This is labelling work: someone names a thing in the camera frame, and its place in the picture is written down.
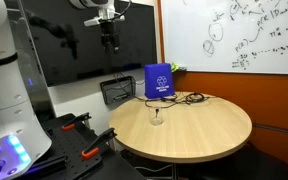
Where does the white floor cable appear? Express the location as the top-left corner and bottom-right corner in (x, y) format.
(133, 162), (174, 175)

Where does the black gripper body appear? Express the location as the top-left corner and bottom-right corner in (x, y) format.
(100, 21), (120, 44)

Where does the thin black cable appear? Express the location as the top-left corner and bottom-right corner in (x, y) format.
(113, 71), (186, 110)

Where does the black orange clamp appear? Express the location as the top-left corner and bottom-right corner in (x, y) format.
(61, 112), (93, 132)
(81, 127), (118, 160)

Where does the black coiled cable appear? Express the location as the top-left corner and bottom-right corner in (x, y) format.
(183, 92), (215, 105)

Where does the whiteboard with writing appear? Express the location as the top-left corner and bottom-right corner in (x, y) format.
(160, 0), (288, 76)

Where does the black wall screen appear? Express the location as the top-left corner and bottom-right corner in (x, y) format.
(4, 0), (159, 88)

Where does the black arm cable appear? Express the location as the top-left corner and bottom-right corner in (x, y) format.
(112, 0), (133, 22)

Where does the green whiteboard eraser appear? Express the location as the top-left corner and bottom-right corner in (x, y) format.
(170, 61), (188, 73)

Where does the clear drinking glass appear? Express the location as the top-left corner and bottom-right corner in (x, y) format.
(148, 107), (165, 127)

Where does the metal table leg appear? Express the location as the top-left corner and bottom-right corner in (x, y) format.
(171, 162), (181, 180)

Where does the blue recycling bin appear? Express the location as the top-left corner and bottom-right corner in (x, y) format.
(143, 62), (176, 100)

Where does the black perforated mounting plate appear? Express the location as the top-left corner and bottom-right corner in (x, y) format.
(23, 112), (145, 180)

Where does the black office chair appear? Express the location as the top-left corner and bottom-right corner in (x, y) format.
(217, 123), (288, 180)

